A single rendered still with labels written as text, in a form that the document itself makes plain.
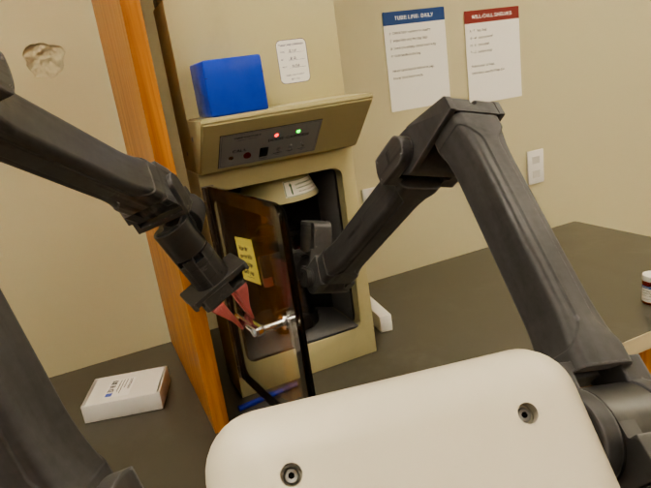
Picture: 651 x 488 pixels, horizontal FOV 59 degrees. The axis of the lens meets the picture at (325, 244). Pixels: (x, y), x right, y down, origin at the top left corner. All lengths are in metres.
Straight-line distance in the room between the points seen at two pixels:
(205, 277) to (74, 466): 0.45
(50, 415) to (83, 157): 0.29
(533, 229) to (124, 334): 1.21
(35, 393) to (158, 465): 0.69
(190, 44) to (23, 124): 0.55
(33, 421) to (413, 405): 0.25
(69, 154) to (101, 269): 0.93
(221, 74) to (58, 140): 0.42
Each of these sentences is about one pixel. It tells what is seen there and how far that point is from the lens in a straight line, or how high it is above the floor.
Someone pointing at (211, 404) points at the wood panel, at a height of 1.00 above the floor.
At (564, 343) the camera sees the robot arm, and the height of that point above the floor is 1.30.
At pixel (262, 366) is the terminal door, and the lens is 1.05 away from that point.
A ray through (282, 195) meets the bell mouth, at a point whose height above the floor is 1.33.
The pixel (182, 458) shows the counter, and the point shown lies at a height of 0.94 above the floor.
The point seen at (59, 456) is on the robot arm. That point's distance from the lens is 0.44.
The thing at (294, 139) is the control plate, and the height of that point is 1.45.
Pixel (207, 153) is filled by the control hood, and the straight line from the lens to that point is 1.01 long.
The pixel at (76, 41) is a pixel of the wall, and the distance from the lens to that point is 1.49.
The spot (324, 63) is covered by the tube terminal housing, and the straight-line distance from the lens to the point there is 1.16.
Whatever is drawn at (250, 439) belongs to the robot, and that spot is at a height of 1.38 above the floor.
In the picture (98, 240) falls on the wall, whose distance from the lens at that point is 1.52.
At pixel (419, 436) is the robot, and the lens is 0.30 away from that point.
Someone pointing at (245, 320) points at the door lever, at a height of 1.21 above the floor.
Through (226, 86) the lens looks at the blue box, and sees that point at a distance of 0.98.
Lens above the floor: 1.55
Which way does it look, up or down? 16 degrees down
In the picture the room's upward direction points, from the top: 8 degrees counter-clockwise
